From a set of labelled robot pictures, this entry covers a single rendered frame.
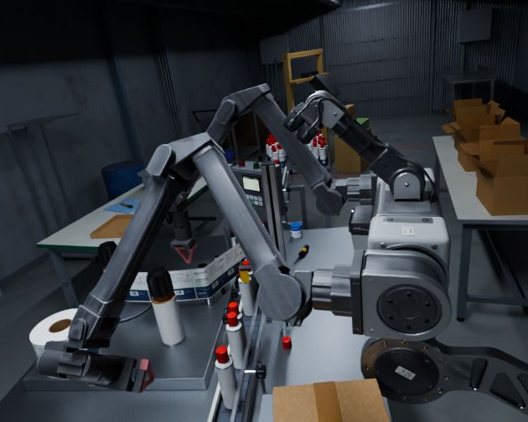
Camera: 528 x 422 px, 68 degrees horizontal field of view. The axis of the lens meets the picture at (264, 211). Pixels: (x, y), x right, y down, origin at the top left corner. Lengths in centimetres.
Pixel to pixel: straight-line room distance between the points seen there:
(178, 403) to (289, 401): 56
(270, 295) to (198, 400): 81
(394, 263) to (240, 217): 29
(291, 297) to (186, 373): 85
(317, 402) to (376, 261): 41
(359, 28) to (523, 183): 812
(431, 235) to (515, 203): 201
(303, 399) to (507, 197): 199
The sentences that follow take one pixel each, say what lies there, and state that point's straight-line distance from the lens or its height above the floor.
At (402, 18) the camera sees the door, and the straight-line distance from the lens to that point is 1033.
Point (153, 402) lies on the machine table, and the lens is 147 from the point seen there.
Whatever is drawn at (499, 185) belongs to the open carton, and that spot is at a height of 97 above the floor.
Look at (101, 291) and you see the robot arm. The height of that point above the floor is 144.
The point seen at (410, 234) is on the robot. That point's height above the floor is 153.
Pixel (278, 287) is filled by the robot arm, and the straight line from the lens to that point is 66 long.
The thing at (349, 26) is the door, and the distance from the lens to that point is 1039.
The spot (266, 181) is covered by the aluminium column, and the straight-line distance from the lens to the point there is 131.
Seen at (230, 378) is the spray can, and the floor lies 100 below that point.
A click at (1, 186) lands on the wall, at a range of 471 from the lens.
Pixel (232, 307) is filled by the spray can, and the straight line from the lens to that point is 132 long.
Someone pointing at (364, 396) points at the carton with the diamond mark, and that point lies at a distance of 97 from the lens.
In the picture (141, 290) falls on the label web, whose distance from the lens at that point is 177.
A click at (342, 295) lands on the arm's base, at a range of 65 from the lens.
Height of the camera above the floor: 184
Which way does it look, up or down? 22 degrees down
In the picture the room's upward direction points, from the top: 8 degrees counter-clockwise
